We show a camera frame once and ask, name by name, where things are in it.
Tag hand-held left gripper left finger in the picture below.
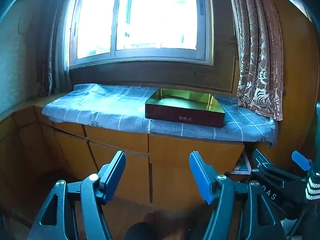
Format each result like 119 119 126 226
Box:
27 151 127 240

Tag brown patterned curtain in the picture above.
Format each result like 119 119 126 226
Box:
229 0 284 122

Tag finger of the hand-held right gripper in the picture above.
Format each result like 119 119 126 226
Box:
292 151 314 174
251 149 278 178

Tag dark red tin box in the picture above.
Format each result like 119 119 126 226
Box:
145 88 226 128

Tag blue checked cloth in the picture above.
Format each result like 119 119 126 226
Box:
42 83 278 148

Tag white framed picture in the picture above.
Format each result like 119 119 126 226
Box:
226 151 252 175

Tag wooden wardrobe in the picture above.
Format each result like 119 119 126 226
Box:
270 0 320 170

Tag wooden cabinet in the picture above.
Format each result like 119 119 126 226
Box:
0 105 247 207

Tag wooden drawer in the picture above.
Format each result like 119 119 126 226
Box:
149 134 245 165

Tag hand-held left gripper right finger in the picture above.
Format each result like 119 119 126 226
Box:
189 151 287 240

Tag window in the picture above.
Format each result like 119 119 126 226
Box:
69 0 214 67

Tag grey sheer curtain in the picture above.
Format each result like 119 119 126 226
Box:
37 5 73 97

